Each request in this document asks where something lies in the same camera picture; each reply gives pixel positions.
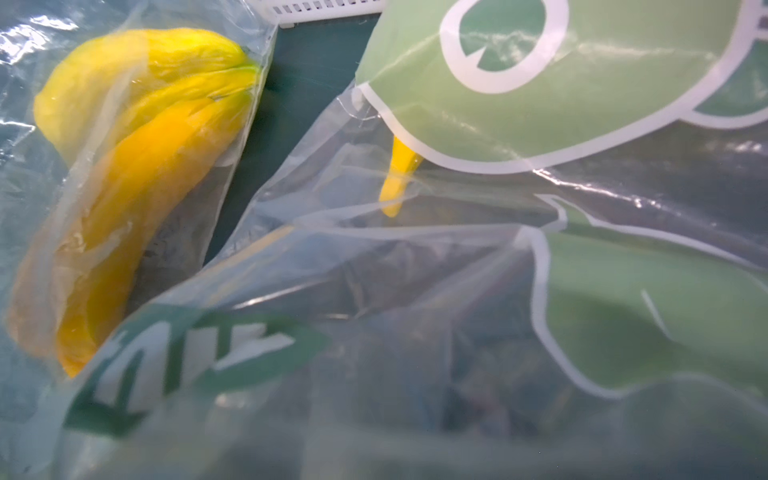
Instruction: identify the white perforated plastic basket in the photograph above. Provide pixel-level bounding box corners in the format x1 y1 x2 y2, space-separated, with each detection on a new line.
247 0 387 28

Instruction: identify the orange banana bag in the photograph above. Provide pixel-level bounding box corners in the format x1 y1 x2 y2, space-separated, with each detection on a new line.
8 91 253 377

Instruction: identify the clear zip bag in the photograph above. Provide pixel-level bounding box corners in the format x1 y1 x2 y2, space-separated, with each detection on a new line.
1 1 277 429

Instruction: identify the green printed zip bag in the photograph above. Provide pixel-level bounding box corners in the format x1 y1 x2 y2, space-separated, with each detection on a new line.
1 1 767 479

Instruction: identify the yellow banana bag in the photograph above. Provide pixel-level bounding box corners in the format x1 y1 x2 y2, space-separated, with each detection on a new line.
379 137 424 218
33 27 261 166

